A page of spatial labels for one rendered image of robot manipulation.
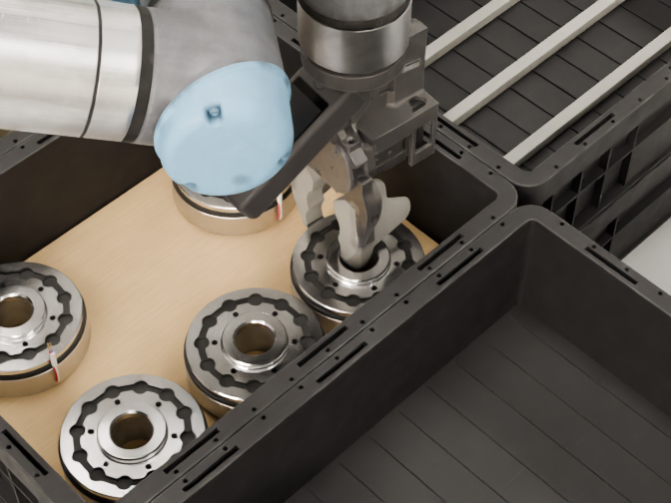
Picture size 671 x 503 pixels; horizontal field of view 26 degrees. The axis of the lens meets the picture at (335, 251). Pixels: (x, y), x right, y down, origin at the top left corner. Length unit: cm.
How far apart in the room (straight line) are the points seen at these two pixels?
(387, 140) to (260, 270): 18
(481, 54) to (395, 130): 31
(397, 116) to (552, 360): 22
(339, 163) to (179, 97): 27
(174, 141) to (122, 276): 39
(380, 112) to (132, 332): 26
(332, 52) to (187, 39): 18
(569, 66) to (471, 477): 43
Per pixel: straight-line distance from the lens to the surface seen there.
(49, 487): 93
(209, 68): 77
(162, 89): 77
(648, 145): 121
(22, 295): 110
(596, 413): 108
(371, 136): 101
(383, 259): 109
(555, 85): 129
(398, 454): 104
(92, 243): 117
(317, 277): 109
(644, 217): 131
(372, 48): 94
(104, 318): 112
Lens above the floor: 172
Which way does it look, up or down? 51 degrees down
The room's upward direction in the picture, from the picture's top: straight up
